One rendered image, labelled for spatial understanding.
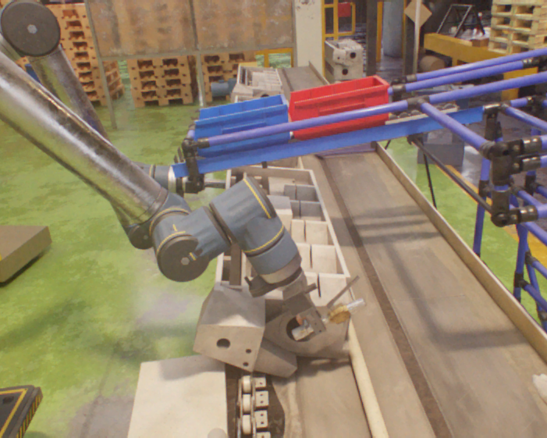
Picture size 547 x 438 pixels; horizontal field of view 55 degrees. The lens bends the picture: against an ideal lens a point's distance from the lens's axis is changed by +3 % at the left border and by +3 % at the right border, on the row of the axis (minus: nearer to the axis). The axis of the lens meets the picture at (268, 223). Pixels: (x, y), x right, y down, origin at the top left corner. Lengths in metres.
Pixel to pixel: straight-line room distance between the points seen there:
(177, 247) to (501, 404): 0.82
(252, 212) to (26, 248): 2.97
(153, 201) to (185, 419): 0.49
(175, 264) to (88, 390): 1.70
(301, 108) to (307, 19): 5.70
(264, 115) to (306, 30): 5.71
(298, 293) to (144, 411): 0.46
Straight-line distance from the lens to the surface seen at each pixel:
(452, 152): 5.13
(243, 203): 1.04
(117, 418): 2.50
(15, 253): 3.81
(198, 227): 1.04
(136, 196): 1.15
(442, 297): 1.70
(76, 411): 2.61
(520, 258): 2.22
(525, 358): 1.52
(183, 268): 1.05
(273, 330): 1.34
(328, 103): 1.59
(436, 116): 1.43
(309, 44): 7.28
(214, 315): 1.25
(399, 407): 1.31
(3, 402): 2.23
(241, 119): 1.58
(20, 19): 1.69
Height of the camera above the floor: 1.67
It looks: 25 degrees down
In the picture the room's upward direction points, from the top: 5 degrees counter-clockwise
